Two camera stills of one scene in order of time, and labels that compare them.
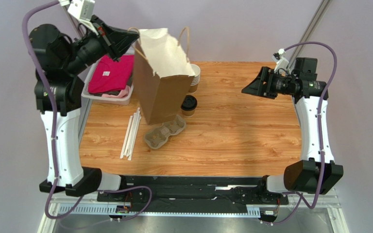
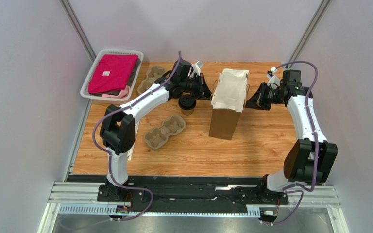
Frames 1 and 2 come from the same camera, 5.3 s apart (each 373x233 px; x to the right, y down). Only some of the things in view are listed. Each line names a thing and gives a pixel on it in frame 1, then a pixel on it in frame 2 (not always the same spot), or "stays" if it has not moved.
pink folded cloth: (107, 75) stays
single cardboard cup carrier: (154, 138) stays
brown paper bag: (163, 78) → (228, 102)
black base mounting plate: (194, 194) stays
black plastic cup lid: (190, 103) stays
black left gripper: (112, 40) → (203, 92)
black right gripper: (267, 83) → (261, 98)
